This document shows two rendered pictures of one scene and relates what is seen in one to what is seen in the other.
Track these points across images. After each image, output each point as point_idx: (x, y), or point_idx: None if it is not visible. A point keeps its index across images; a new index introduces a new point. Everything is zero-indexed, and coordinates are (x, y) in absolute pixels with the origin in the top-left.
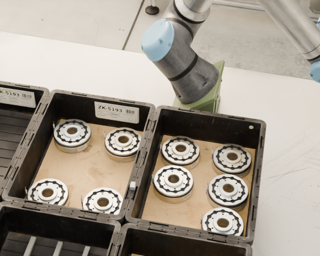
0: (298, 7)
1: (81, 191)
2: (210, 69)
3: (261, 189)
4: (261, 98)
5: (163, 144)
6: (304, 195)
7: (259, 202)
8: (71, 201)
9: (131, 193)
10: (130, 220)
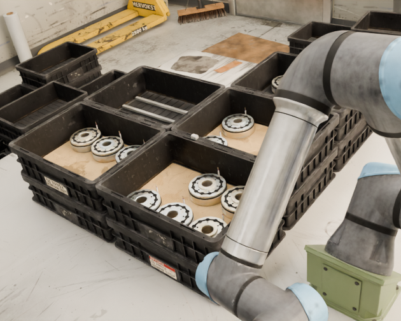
0: (258, 174)
1: (238, 144)
2: (352, 246)
3: (204, 309)
4: None
5: None
6: None
7: (189, 300)
8: (231, 139)
9: (190, 137)
10: (166, 132)
